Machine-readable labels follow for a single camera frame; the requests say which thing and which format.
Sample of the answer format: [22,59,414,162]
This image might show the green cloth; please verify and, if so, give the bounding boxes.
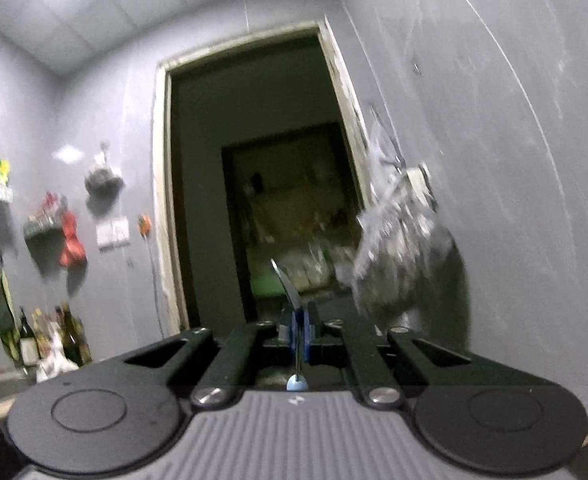
[0,259,23,362]

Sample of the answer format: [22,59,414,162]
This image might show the hanging bag of dark goods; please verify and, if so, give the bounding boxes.
[84,142,125,199]

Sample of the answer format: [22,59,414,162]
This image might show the clear bags on shelf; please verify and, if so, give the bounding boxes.
[278,244,345,292]

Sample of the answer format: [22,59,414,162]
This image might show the thin wall cable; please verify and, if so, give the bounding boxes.
[146,235,168,339]

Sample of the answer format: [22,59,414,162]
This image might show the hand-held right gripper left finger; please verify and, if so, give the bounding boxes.
[122,307,295,407]

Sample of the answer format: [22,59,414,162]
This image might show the grey wall shelf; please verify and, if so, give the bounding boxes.
[23,219,65,239]

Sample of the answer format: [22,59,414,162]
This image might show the yellow sauce bottle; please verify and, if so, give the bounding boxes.
[32,309,50,357]

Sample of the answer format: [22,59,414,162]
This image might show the clear plastic bag of dried goods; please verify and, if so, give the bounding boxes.
[350,104,454,313]

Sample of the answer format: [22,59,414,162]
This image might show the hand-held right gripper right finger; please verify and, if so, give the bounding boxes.
[303,302,474,409]

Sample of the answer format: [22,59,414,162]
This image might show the red plastic bag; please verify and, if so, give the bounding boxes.
[58,211,88,267]

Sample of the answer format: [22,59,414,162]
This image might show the wooden shelf unit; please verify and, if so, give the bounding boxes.
[222,122,361,302]

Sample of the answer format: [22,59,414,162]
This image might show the amber bottle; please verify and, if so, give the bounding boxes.
[76,329,94,364]

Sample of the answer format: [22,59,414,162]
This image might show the red snack packets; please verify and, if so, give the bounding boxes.
[40,192,68,224]

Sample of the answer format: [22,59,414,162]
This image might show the white wall switch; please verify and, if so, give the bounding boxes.
[96,217,131,249]

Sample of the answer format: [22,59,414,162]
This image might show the pale door frame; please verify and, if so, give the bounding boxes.
[153,17,375,337]

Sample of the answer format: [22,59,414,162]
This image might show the white cloth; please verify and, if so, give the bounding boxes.
[36,339,80,382]

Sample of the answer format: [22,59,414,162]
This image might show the green box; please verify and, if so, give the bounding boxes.
[253,269,285,299]

